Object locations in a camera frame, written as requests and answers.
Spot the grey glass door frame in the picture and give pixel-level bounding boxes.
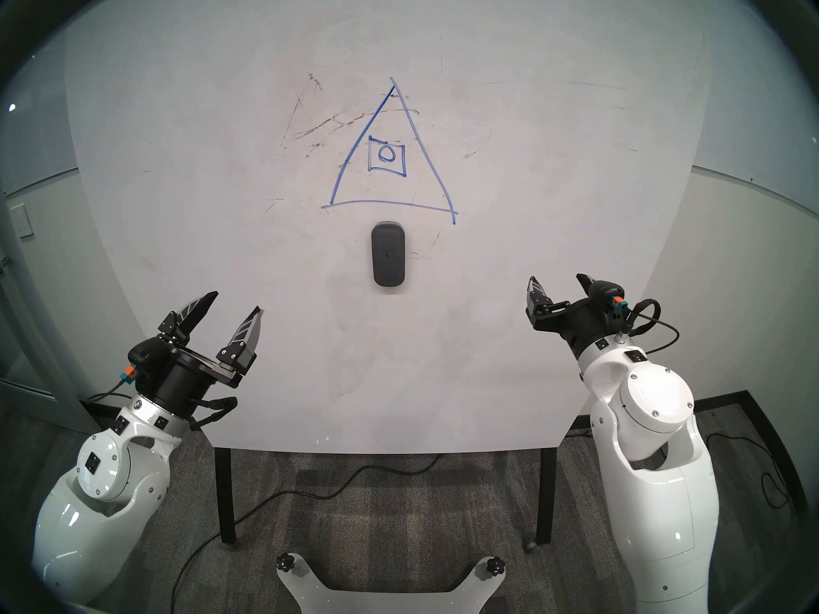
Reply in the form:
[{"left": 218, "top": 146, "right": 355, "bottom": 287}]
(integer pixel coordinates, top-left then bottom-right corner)
[{"left": 0, "top": 184, "right": 103, "bottom": 437}]

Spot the long black floor cable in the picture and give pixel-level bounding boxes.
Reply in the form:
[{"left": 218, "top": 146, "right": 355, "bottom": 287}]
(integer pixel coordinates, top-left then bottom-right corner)
[{"left": 168, "top": 453, "right": 443, "bottom": 614}]

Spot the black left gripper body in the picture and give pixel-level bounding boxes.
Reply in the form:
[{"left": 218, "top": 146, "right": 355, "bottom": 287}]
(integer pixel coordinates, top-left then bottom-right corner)
[{"left": 152, "top": 335, "right": 248, "bottom": 421}]

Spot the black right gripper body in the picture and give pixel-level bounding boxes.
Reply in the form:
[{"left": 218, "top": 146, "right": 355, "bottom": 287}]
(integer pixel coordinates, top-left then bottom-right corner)
[{"left": 534, "top": 299, "right": 625, "bottom": 359}]

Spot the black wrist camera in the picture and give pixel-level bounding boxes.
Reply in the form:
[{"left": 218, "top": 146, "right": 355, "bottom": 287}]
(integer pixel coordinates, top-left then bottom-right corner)
[
  {"left": 589, "top": 280, "right": 626, "bottom": 318},
  {"left": 125, "top": 338, "right": 170, "bottom": 390}
]

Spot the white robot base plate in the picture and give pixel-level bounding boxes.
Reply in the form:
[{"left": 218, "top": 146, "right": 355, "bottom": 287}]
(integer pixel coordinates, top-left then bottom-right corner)
[{"left": 276, "top": 555, "right": 506, "bottom": 614}]

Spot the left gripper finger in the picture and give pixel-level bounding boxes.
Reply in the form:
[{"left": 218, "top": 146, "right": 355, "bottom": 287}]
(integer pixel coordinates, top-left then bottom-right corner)
[
  {"left": 216, "top": 306, "right": 265, "bottom": 374},
  {"left": 159, "top": 291, "right": 220, "bottom": 346}
]

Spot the white whiteboard table surface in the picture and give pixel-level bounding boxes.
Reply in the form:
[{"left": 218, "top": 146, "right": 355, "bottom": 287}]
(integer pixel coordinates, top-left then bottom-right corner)
[{"left": 64, "top": 0, "right": 714, "bottom": 457}]

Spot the dark grey whiteboard eraser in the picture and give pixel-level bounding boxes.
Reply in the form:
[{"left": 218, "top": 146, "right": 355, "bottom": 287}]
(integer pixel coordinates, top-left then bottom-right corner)
[{"left": 370, "top": 221, "right": 408, "bottom": 289}]

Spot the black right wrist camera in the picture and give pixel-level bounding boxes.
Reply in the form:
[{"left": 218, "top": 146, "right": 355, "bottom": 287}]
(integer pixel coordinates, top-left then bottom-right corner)
[{"left": 589, "top": 280, "right": 626, "bottom": 318}]

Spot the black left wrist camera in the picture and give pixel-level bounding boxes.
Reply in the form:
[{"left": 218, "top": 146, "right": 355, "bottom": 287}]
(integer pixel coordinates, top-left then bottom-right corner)
[{"left": 125, "top": 338, "right": 170, "bottom": 390}]

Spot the looped black floor cable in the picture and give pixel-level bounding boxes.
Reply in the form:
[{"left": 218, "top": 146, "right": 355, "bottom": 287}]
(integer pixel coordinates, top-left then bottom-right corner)
[{"left": 704, "top": 430, "right": 794, "bottom": 511}]

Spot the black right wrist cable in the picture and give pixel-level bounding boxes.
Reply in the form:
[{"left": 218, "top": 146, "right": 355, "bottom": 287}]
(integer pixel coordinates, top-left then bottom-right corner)
[{"left": 619, "top": 298, "right": 680, "bottom": 354}]

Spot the black table leg with caster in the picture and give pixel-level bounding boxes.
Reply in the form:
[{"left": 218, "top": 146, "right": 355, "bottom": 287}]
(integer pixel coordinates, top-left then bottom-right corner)
[{"left": 525, "top": 446, "right": 559, "bottom": 551}]

